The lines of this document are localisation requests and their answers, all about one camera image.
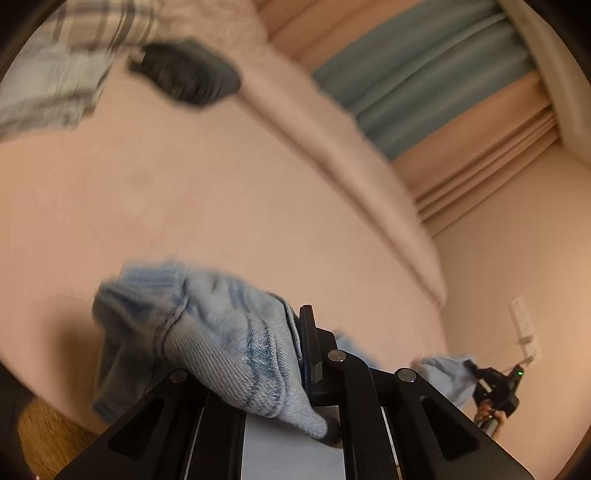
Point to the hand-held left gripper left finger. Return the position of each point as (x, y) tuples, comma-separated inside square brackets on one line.
[(221, 429)]

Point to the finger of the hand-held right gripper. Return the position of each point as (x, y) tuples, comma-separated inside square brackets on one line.
[(471, 367)]

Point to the pink bed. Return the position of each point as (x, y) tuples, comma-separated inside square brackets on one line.
[(184, 194)]

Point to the dark grey folded cloth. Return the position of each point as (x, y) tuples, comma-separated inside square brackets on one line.
[(189, 74)]

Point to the white wall power strip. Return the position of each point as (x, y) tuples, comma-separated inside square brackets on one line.
[(524, 327)]

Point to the pink comforter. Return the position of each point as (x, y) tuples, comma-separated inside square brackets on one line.
[(323, 138)]

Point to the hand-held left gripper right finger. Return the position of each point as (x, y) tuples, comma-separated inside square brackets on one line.
[(308, 350)]

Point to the person's right hand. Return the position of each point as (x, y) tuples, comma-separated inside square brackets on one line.
[(488, 408)]

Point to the plaid cloth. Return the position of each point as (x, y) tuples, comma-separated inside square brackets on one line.
[(69, 55)]

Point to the light blue denim pants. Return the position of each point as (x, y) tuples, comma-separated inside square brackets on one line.
[(221, 332)]

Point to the blue curtain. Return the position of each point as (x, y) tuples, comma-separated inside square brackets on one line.
[(429, 69)]

